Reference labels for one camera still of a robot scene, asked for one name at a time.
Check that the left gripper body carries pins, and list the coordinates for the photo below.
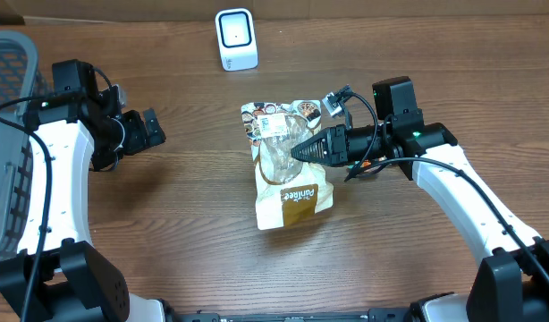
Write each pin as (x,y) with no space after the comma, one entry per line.
(138,131)

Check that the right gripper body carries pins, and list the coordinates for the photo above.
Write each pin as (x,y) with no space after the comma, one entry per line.
(351,145)

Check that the beige bread bag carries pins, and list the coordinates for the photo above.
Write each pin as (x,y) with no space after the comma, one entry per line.
(288,190)

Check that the orange white packet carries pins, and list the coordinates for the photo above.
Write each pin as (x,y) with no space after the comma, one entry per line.
(364,166)

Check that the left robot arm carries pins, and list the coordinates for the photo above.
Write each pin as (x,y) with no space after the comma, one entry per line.
(49,144)

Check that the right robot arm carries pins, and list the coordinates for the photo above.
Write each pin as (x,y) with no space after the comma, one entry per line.
(512,281)

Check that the white barcode scanner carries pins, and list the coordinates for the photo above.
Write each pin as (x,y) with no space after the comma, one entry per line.
(236,39)

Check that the grey plastic mesh basket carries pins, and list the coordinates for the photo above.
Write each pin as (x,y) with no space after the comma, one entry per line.
(19,77)

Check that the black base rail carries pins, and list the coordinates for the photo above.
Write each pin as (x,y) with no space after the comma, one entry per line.
(283,317)

